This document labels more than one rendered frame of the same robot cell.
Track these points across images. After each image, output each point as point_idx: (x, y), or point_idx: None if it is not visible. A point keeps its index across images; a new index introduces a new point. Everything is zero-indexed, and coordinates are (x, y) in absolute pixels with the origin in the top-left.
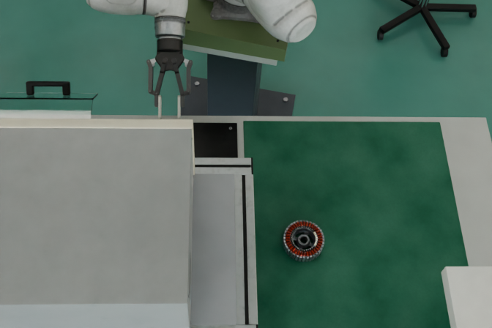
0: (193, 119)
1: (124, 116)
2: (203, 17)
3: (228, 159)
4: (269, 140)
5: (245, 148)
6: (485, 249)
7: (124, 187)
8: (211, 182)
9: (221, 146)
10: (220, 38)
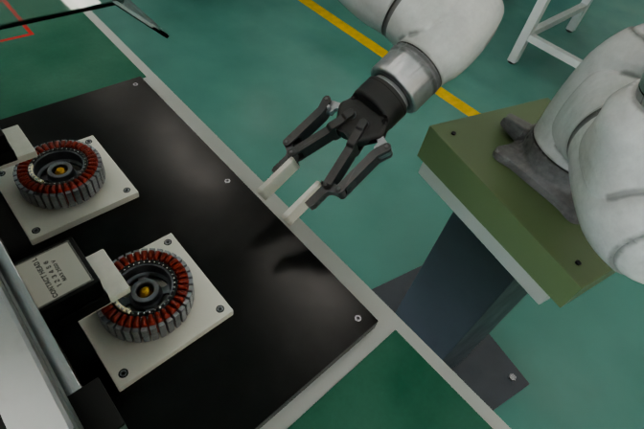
0: (323, 254)
1: (245, 169)
2: (482, 146)
3: (10, 333)
4: (404, 412)
5: (346, 379)
6: None
7: None
8: None
9: (309, 330)
10: (480, 186)
